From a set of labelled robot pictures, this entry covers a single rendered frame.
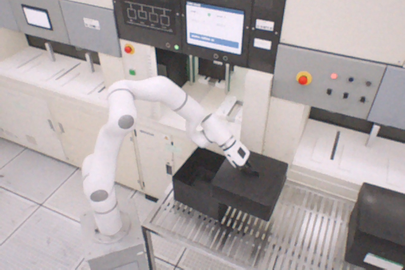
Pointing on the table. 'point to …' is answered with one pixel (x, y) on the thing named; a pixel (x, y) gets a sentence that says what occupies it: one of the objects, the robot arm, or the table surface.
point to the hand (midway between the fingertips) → (249, 169)
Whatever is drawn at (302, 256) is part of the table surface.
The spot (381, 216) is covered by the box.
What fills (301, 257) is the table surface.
